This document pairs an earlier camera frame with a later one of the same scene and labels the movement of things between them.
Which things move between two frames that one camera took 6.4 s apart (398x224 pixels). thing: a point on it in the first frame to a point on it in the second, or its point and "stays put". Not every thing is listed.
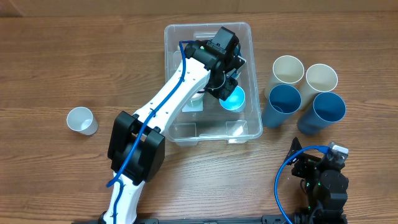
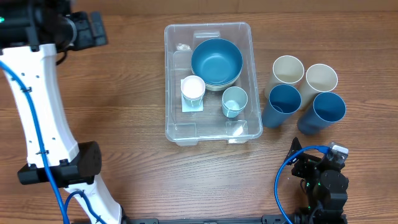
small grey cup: [82, 119] to [234, 99]
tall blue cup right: [328, 109] stays put
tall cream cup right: [319, 78] stays put
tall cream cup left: [286, 70] stays put
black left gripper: [224, 88] to [85, 37]
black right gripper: [303, 162] stays put
